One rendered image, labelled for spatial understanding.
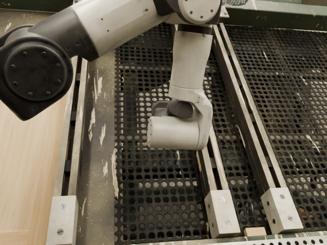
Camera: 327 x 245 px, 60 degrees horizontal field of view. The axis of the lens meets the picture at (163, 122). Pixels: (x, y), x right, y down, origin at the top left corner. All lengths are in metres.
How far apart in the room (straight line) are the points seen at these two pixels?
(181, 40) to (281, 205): 0.60
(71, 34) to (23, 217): 0.57
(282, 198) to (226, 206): 0.19
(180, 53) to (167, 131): 0.15
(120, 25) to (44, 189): 0.58
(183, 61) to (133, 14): 0.13
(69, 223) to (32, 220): 0.12
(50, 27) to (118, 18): 0.10
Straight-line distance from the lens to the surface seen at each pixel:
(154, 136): 0.56
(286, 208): 0.94
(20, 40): 0.42
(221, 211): 0.85
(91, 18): 0.47
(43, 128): 1.03
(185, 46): 0.54
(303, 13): 1.80
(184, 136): 0.57
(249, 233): 0.92
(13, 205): 0.91
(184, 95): 0.55
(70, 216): 0.80
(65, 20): 0.47
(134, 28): 0.49
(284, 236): 0.93
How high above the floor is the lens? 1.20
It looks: 2 degrees up
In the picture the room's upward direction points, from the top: straight up
